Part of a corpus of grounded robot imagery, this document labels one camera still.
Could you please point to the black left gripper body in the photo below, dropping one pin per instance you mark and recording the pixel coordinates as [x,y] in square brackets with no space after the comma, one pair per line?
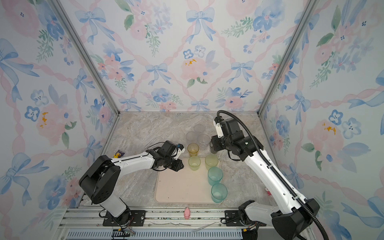
[175,164]

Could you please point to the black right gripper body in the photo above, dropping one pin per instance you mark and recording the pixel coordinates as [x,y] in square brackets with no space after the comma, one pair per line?
[218,143]

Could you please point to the dimpled light green cup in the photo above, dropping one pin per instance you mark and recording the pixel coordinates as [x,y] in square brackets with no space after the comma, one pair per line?
[194,163]

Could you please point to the dimpled yellow-green plastic cup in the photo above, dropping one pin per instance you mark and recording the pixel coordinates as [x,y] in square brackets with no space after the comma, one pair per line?
[211,161]

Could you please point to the dimpled teal plastic cup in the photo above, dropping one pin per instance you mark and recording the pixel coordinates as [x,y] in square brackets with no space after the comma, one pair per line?
[219,192]

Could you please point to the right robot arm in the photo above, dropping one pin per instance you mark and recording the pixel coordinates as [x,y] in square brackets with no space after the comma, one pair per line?
[294,212]

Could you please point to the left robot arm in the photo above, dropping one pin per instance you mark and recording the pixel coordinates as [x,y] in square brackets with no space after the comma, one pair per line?
[100,179]

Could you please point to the cream plastic tray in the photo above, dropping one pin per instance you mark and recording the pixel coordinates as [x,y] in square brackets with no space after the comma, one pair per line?
[185,186]

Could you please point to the smooth clear plastic cup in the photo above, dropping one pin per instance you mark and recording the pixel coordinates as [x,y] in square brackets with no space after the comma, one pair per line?
[203,141]

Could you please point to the yellow plastic cup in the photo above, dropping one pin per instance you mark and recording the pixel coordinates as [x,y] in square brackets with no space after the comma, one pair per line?
[193,149]

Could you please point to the dimpled clear cup rear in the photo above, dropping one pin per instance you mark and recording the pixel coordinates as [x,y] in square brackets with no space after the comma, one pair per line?
[199,129]

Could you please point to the pink pig toy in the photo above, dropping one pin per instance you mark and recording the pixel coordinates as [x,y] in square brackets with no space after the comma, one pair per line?
[187,213]

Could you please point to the purple yellow toy figure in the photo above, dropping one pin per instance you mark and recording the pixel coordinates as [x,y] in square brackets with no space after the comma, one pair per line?
[119,154]

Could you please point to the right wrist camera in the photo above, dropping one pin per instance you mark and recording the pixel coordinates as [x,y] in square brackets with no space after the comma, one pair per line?
[218,127]

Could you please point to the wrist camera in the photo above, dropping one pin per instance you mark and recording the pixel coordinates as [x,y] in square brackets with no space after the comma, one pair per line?
[178,151]
[218,127]

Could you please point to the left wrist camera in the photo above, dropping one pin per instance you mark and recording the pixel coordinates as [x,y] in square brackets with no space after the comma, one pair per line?
[178,151]

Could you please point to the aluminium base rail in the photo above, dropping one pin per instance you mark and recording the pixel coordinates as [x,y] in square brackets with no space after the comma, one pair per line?
[91,223]

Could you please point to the aluminium right corner post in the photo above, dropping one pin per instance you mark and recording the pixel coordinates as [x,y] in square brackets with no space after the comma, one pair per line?
[291,47]

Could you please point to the aluminium corner post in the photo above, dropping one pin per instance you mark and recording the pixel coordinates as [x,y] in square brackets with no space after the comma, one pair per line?
[291,47]
[69,27]

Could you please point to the aluminium left corner post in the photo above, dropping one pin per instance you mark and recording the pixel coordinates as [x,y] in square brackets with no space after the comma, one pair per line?
[69,27]

